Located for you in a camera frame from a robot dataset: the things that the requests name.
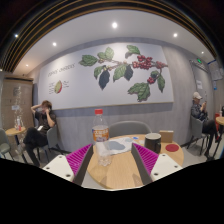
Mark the small round wooden table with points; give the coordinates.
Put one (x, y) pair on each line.
(15, 131)

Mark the clear red-capped drink bottle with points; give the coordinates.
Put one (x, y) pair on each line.
(101, 133)

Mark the wooden cabinet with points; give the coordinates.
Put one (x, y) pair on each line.
(13, 100)

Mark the flat round red coaster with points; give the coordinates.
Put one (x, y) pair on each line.
(172, 147)

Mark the grey chair with dark legs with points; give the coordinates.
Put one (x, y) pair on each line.
(4, 141)
(52, 136)
(198, 128)

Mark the coffee plant wall mural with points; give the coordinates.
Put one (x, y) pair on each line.
(83, 83)

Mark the white grey printed paper sheet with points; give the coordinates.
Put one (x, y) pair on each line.
(120, 145)

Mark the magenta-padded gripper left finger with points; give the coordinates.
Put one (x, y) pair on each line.
(77, 160)

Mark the white notice board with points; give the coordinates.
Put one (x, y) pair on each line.
(216, 70)

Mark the green exit sign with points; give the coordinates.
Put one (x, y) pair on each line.
(199, 60)

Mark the dark mug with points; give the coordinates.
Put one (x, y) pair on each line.
(152, 143)

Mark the round ceiling lights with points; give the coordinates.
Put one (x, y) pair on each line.
(114, 25)

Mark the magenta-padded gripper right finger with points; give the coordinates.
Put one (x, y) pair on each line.
(146, 158)

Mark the small brown cardboard box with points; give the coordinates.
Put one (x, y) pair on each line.
(166, 136)

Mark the grey upholstered chair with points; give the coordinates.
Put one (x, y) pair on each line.
(130, 128)

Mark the person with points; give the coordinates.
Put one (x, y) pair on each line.
(41, 125)
(200, 113)

